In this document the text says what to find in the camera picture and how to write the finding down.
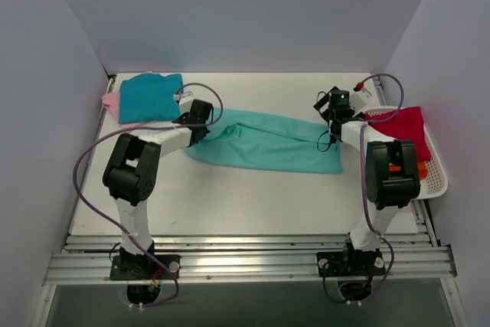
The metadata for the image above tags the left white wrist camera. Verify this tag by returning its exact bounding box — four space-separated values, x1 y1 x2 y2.
174 92 194 115

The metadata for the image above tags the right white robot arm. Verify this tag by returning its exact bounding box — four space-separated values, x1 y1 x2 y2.
314 87 420 276

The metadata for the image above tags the aluminium rail frame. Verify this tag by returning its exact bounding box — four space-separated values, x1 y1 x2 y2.
29 74 469 327

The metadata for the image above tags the folded pink t-shirt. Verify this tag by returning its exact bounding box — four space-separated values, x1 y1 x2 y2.
102 73 165 127

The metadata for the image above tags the orange t-shirt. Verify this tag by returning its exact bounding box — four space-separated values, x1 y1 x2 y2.
417 162 428 181

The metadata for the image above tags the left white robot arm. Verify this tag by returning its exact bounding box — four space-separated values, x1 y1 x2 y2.
103 97 214 280

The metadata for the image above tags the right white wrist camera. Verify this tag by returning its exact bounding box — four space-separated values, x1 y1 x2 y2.
350 82 372 111

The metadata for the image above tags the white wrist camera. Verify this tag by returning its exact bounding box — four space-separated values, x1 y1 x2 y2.
350 82 372 111
174 92 194 115

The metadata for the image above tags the white plastic laundry basket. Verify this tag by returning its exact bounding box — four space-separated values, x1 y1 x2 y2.
363 106 449 201

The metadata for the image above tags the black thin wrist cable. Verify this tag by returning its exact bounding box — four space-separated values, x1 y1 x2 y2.
315 123 339 153

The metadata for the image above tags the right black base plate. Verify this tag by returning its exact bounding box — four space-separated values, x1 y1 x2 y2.
315 251 386 277

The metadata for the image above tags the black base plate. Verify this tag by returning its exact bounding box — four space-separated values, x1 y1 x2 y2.
109 254 181 281
315 251 386 277

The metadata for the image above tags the crimson red t-shirt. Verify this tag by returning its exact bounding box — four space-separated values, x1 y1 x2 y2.
370 106 432 162

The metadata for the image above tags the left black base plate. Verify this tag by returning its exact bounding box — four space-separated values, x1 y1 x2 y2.
109 254 181 281

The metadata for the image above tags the mint green t-shirt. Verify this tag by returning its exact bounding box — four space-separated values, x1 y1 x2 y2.
185 109 343 175

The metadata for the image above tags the folded teal t-shirt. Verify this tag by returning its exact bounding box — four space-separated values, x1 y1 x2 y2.
118 73 183 124

